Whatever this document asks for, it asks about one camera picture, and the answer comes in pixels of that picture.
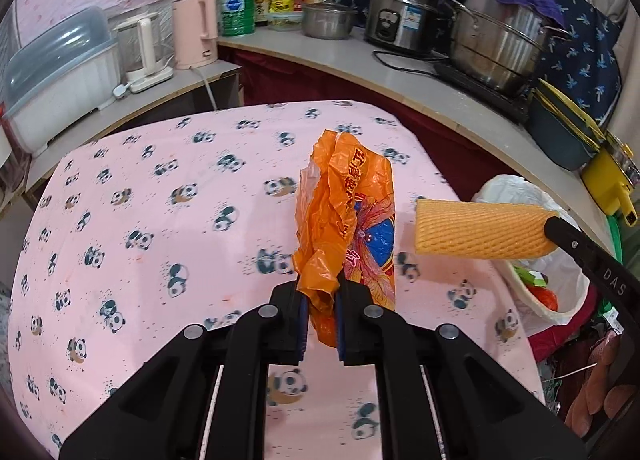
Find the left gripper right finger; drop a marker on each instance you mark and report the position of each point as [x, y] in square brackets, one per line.
[441, 396]

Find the small steel pot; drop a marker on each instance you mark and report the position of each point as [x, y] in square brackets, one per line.
[328, 21]

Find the green milk powder can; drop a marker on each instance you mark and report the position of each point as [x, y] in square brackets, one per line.
[237, 17]

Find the red plastic bag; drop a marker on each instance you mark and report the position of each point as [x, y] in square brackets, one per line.
[545, 296]

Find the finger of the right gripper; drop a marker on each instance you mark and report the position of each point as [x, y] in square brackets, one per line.
[570, 239]

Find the pink panda tablecloth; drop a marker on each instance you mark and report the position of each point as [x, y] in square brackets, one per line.
[191, 221]

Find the orange printed plastic bag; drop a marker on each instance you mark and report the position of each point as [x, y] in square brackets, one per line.
[345, 226]

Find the white glass kettle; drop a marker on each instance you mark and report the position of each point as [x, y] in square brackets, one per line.
[142, 54]

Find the black induction cooker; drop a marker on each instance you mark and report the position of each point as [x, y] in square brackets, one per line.
[508, 106]

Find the white lined trash bin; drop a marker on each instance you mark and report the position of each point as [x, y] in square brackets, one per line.
[563, 277]

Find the large steel steamer pot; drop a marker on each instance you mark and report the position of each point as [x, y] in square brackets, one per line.
[498, 44]

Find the orange foam fruit net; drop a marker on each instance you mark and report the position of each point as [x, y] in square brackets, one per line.
[480, 230]

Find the steel rice cooker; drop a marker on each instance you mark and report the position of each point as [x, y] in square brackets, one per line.
[408, 26]

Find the stacked blue yellow bowls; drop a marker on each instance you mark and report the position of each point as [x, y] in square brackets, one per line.
[561, 129]

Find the yellow label jar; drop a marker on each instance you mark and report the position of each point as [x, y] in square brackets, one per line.
[285, 14]

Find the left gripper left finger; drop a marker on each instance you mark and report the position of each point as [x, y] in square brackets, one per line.
[204, 394]

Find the pink electric kettle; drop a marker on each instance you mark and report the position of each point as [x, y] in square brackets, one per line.
[194, 24]

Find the white dish drainer box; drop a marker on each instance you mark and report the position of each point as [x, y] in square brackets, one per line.
[64, 74]

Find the yellow electric pot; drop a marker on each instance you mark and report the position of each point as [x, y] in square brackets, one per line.
[611, 177]

